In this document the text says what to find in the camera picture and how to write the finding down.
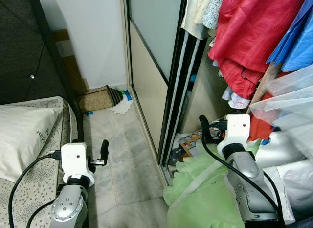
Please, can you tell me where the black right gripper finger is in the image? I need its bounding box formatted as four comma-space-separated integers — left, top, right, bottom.
199, 115, 211, 143

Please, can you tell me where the white dotted hanging garment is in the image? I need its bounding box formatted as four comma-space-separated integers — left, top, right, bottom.
202, 0, 226, 31

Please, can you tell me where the white tulle net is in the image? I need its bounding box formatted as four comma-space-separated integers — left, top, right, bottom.
249, 64, 313, 166

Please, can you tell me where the white sheet bundle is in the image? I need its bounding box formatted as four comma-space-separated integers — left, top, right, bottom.
263, 134, 313, 225

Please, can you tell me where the black striped wardrobe door frame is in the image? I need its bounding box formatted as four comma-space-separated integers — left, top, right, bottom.
158, 0, 207, 166

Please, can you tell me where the cream hanging garment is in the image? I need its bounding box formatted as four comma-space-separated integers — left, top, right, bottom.
180, 0, 216, 41

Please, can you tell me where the green tulle fabric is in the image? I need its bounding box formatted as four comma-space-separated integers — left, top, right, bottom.
163, 139, 268, 228

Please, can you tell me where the orange patterned board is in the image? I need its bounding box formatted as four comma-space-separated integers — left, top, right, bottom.
178, 130, 204, 158

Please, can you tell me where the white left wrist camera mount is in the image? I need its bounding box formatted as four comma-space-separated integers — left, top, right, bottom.
61, 142, 96, 185

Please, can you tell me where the small red cloth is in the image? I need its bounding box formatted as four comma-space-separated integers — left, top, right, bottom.
246, 93, 275, 141

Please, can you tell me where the lavender white cloth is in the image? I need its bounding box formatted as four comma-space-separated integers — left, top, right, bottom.
222, 86, 253, 110

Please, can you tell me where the blue hanging garment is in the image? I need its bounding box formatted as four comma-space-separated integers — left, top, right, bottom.
267, 0, 313, 72

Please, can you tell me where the short black left arm cable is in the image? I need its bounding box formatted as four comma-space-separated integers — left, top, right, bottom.
26, 198, 57, 228

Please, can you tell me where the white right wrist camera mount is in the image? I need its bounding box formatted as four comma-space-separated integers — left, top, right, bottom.
222, 114, 252, 158

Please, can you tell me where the brown doormat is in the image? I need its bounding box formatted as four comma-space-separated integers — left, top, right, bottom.
78, 86, 123, 113

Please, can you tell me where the white pillow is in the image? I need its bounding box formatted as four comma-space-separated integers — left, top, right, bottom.
0, 105, 65, 182

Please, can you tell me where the small white floor cloth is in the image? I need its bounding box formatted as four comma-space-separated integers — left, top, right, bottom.
108, 99, 134, 115

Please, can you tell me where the sliding wardrobe door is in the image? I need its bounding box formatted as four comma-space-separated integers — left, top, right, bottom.
122, 0, 189, 165

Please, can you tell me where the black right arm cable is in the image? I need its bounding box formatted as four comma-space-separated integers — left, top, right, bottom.
201, 133, 287, 228

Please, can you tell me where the dark tufted headboard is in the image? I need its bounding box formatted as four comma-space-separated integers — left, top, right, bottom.
0, 0, 84, 143

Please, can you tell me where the white dotted quilted mattress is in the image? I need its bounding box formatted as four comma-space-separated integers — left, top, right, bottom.
0, 96, 82, 228

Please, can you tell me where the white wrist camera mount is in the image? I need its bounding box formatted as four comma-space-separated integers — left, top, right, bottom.
222, 114, 252, 158
61, 142, 96, 185

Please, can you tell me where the long black left arm cable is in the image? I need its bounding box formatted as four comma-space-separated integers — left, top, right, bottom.
8, 153, 63, 228

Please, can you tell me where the red hanging garment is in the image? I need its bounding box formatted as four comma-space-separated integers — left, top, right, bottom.
208, 0, 310, 99

